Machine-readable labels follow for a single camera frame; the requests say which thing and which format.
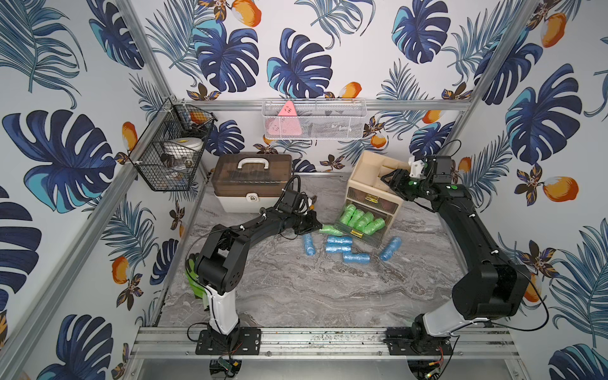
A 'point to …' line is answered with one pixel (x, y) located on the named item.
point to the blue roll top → (339, 241)
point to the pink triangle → (286, 123)
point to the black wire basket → (166, 157)
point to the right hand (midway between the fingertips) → (386, 180)
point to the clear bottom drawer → (378, 210)
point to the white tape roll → (187, 146)
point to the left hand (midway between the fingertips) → (323, 222)
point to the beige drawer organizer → (367, 188)
